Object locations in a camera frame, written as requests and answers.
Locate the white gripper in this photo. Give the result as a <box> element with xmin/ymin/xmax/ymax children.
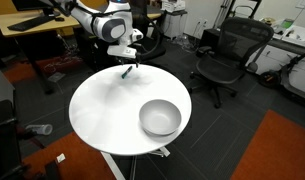
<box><xmin>107</xmin><ymin>45</ymin><xmax>140</xmax><ymax>68</ymax></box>

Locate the teal marker pen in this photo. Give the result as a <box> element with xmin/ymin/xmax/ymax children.
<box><xmin>121</xmin><ymin>66</ymin><xmax>133</xmax><ymax>79</ymax></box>

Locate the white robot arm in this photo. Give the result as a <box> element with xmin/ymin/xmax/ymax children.
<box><xmin>40</xmin><ymin>0</ymin><xmax>143</xmax><ymax>64</ymax></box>

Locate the grey bowl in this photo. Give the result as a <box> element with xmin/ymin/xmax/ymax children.
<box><xmin>139</xmin><ymin>99</ymin><xmax>182</xmax><ymax>136</ymax></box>

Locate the black padded office chair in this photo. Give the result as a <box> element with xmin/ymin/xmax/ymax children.
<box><xmin>128</xmin><ymin>0</ymin><xmax>166</xmax><ymax>63</ymax></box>

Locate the round white table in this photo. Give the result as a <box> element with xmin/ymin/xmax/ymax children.
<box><xmin>69</xmin><ymin>64</ymin><xmax>192</xmax><ymax>158</ymax></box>

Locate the white cabinet with printer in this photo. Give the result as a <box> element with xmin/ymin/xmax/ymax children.
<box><xmin>161</xmin><ymin>0</ymin><xmax>187</xmax><ymax>39</ymax></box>

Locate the black computer mouse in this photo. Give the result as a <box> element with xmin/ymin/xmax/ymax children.
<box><xmin>55</xmin><ymin>17</ymin><xmax>65</xmax><ymax>22</ymax></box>

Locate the clear plastic bottle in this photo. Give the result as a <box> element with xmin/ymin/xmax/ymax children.
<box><xmin>26</xmin><ymin>124</ymin><xmax>53</xmax><ymax>136</ymax></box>

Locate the black mesh office chair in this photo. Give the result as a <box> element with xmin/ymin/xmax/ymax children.
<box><xmin>190</xmin><ymin>17</ymin><xmax>274</xmax><ymax>108</ymax></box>

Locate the black keyboard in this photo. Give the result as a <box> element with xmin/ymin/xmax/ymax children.
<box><xmin>8</xmin><ymin>16</ymin><xmax>54</xmax><ymax>32</ymax></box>

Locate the black computer monitor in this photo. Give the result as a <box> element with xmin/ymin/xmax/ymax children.
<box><xmin>12</xmin><ymin>0</ymin><xmax>60</xmax><ymax>16</ymax></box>

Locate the wooden desk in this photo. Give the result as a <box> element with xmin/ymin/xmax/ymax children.
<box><xmin>0</xmin><ymin>9</ymin><xmax>93</xmax><ymax>95</ymax></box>

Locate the black electric scooter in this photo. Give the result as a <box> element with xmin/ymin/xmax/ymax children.
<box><xmin>259</xmin><ymin>53</ymin><xmax>305</xmax><ymax>100</ymax></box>

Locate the white counter desk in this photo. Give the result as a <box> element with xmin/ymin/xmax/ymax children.
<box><xmin>246</xmin><ymin>18</ymin><xmax>305</xmax><ymax>92</ymax></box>

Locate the black equipment rack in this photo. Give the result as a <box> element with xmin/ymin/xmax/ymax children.
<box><xmin>0</xmin><ymin>61</ymin><xmax>63</xmax><ymax>180</ymax></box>

